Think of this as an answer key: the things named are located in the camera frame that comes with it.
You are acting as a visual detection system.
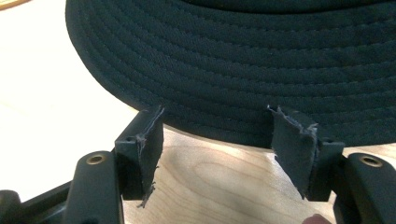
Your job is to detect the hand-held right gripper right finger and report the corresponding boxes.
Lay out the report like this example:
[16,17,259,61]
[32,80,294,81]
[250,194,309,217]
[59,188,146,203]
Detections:
[266,105,346,202]

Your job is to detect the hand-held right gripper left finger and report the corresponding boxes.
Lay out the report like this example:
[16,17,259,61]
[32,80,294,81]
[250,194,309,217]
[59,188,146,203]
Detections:
[114,105,165,209]

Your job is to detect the black stitched brim hat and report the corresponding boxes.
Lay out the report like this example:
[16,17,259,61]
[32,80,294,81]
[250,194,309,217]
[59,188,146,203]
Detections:
[64,0,396,148]

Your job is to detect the brown wooden strip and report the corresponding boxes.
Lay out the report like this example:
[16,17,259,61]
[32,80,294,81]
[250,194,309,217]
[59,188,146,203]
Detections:
[0,0,32,11]

